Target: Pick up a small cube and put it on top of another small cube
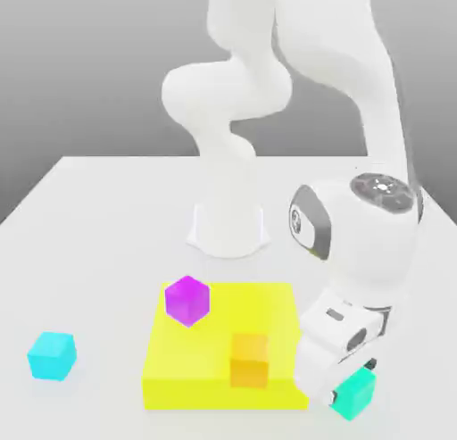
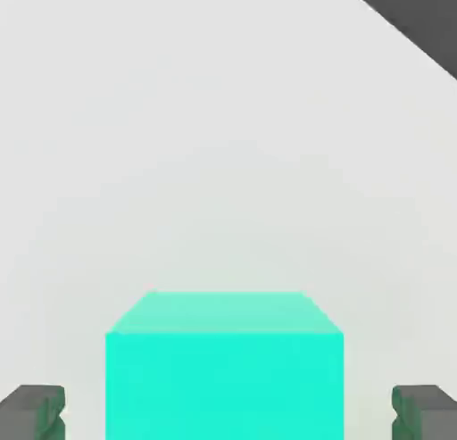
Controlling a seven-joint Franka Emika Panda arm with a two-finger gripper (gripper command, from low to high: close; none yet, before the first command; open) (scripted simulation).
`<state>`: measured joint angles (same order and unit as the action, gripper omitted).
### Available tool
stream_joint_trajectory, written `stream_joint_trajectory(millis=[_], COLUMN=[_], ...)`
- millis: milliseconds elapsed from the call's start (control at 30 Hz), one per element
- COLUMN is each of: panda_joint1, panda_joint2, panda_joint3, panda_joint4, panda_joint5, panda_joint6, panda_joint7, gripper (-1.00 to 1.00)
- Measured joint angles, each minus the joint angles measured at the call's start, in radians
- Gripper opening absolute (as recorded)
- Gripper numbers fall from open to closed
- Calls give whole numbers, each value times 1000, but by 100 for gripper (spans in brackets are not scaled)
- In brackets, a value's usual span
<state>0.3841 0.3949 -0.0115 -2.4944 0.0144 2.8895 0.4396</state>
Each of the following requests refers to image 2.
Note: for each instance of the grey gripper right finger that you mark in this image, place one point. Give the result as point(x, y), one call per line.
point(428, 415)

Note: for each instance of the small turquoise cube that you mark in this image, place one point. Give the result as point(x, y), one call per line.
point(225, 375)

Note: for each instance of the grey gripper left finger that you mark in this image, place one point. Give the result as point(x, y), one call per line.
point(28, 415)

